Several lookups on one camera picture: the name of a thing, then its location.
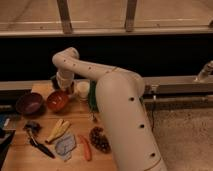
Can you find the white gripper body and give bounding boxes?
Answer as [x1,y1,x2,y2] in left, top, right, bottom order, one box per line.
[56,72,74,92]

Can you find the white cup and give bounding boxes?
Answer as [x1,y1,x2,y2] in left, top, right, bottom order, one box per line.
[76,81,90,99]

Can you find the red bowl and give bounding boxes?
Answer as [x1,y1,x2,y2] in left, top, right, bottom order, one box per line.
[46,90,69,112]

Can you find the purple bowl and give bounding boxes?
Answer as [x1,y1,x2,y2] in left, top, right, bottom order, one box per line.
[15,92,44,115]

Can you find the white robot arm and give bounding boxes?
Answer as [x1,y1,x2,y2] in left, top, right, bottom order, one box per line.
[52,47,167,171]

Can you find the green plastic tray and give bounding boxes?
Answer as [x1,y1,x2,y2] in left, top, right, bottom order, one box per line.
[88,81,98,111]

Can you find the small metal spoon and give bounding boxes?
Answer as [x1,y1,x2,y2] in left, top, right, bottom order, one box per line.
[90,109,98,123]

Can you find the yellow banana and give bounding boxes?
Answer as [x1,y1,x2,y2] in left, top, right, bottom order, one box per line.
[45,119,70,144]

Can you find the wooden cutting board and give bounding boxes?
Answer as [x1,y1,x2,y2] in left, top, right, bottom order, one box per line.
[1,82,119,171]

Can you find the blue grey cloth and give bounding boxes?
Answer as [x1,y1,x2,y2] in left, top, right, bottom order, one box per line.
[55,133,76,161]

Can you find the dark grape bunch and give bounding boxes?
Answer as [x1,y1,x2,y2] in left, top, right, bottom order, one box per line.
[89,127,111,153]

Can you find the orange carrot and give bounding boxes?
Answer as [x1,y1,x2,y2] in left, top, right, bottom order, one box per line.
[78,135,92,161]

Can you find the black handled peeler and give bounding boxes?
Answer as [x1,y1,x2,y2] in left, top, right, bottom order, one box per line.
[24,121,55,158]

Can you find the white bracket on rail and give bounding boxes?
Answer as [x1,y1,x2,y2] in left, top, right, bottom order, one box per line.
[195,60,213,82]

